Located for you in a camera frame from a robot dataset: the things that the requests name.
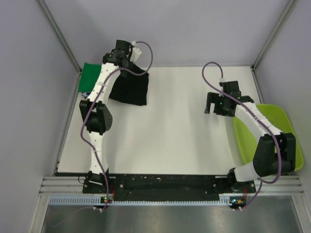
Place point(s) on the left aluminium frame post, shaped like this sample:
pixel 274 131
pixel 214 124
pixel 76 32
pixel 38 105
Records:
pixel 59 35

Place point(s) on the lime green plastic bin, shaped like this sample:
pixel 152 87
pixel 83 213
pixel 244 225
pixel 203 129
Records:
pixel 249 128

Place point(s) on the grey slotted cable duct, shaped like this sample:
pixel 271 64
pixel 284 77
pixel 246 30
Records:
pixel 101 201

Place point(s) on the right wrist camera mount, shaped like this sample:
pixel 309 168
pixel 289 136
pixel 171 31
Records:
pixel 221 81

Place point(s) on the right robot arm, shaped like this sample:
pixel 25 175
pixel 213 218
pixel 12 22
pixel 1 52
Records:
pixel 275 152

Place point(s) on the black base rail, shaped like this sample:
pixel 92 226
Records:
pixel 155 187

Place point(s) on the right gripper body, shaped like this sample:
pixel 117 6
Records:
pixel 219 106

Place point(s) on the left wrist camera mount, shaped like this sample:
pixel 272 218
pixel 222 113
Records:
pixel 135 52

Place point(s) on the aluminium frame post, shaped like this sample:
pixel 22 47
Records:
pixel 59 35
pixel 274 33

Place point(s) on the green folded t-shirt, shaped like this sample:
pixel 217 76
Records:
pixel 90 73

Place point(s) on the black t-shirt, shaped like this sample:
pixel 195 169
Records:
pixel 131 89

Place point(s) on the blue printed folded t-shirt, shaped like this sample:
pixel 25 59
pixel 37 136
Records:
pixel 85 95

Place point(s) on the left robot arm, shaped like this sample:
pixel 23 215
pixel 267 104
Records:
pixel 96 117

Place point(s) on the aluminium front frame rail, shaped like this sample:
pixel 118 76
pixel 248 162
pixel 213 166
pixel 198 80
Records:
pixel 285 186

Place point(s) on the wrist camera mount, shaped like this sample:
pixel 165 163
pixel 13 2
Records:
pixel 221 81
pixel 135 52

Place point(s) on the right aluminium frame post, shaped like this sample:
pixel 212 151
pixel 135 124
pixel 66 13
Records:
pixel 274 33

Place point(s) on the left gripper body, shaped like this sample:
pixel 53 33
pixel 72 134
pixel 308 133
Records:
pixel 123 73

